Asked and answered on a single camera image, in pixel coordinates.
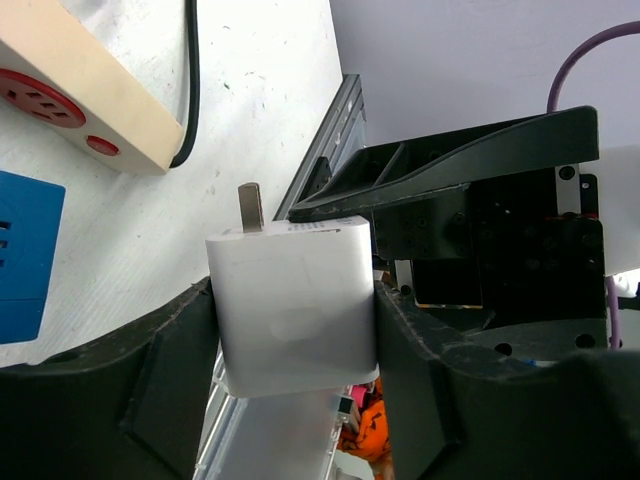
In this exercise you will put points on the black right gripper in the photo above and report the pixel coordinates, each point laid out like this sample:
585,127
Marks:
499,249

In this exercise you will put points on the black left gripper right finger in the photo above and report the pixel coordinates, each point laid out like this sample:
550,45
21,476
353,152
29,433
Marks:
459,410

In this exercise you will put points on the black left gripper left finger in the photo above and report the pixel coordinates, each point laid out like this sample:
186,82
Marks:
128,405

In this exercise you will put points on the white usb charger plug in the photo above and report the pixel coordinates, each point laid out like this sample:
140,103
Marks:
294,302

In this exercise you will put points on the beige red power strip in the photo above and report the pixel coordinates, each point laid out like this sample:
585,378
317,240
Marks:
55,71

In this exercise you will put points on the blue cube socket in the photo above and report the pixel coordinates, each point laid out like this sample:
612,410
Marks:
30,218

